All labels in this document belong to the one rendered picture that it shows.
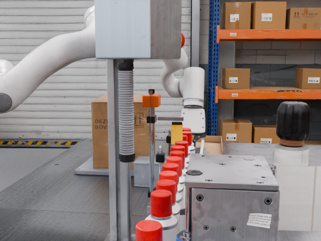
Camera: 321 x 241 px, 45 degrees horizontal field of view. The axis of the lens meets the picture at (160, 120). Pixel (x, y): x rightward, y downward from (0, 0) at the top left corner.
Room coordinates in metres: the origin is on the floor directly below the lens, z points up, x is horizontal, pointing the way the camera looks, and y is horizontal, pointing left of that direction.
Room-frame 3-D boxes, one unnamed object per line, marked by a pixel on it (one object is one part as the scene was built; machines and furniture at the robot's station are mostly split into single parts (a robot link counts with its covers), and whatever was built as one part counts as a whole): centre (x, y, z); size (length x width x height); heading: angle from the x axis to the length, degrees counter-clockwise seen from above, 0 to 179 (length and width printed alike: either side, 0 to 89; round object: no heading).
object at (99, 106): (1.64, 0.15, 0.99); 0.30 x 0.24 x 0.27; 179
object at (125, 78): (0.79, 0.07, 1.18); 0.04 x 0.04 x 0.21
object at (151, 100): (0.98, -0.01, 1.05); 0.10 x 0.04 x 0.33; 82
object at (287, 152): (0.97, -0.34, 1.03); 0.09 x 0.09 x 0.30
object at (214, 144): (1.92, -0.18, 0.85); 0.30 x 0.26 x 0.04; 172
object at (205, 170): (0.50, -0.09, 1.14); 0.14 x 0.11 x 0.01; 172
